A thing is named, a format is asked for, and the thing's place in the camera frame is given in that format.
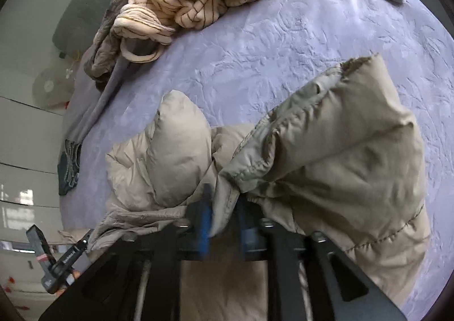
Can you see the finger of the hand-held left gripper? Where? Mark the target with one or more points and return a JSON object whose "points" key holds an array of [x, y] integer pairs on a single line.
{"points": [[85, 238]]}

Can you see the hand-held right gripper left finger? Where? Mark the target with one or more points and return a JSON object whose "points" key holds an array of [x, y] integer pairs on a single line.
{"points": [[204, 223]]}

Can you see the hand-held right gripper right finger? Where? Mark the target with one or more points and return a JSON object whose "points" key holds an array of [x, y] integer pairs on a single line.
{"points": [[246, 234]]}

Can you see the beige quilted puffer jacket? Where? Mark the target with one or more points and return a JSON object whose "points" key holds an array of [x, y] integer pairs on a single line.
{"points": [[319, 150]]}

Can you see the dark folded cloth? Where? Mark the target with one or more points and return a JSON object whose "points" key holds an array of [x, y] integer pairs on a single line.
{"points": [[69, 172]]}

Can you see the white wardrobe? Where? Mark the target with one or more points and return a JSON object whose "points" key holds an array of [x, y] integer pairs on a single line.
{"points": [[24, 136]]}

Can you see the small red object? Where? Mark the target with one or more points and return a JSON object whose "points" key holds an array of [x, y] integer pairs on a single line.
{"points": [[61, 104]]}

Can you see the white standing fan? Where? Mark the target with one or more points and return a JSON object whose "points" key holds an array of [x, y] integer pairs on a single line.
{"points": [[49, 88]]}

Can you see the purple bed blanket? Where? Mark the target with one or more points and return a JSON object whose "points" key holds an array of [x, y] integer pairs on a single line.
{"points": [[266, 40]]}

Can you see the brown fleece garment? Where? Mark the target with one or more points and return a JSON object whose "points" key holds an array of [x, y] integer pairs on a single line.
{"points": [[106, 44]]}

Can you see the grey padded headboard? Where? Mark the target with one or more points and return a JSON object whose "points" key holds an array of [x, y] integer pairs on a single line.
{"points": [[85, 5]]}

